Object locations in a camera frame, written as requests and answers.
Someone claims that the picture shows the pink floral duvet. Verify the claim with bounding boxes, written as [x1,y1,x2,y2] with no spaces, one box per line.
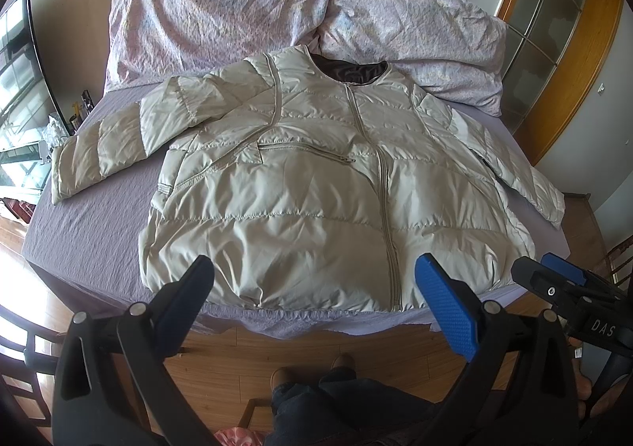
[104,0,506,117]

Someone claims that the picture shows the dark bottle on table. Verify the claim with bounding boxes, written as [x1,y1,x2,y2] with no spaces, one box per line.
[81,89,95,113]

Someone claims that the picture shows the person's dark trouser legs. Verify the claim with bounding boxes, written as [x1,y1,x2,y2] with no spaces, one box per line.
[264,366,438,445]

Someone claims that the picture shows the beige puffer jacket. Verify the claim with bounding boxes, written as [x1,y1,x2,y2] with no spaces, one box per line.
[50,43,567,314]

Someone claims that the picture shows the glass side table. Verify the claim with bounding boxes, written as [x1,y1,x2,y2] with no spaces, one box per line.
[1,123,70,198]

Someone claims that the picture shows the wooden chair at right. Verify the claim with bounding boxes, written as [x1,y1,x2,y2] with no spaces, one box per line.
[606,235,633,287]

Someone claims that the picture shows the dark wooden chair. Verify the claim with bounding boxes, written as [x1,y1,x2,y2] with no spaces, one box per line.
[1,307,64,429]

